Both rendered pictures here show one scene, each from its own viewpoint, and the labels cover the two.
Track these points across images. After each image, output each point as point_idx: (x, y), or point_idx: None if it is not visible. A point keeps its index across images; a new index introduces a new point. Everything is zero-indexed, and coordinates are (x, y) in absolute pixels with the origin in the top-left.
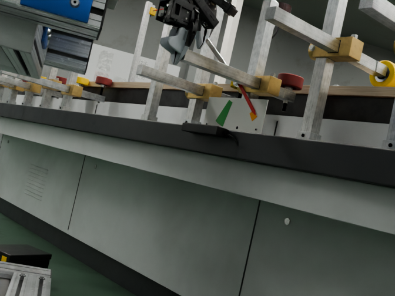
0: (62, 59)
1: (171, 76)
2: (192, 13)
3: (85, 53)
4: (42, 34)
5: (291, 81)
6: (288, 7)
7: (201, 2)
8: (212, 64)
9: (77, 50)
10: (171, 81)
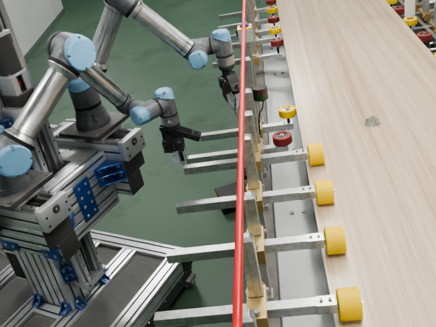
0: (122, 192)
1: (222, 133)
2: (176, 145)
3: (129, 189)
4: (84, 220)
5: (276, 144)
6: (259, 93)
7: (181, 133)
8: (207, 159)
9: (125, 187)
10: (224, 136)
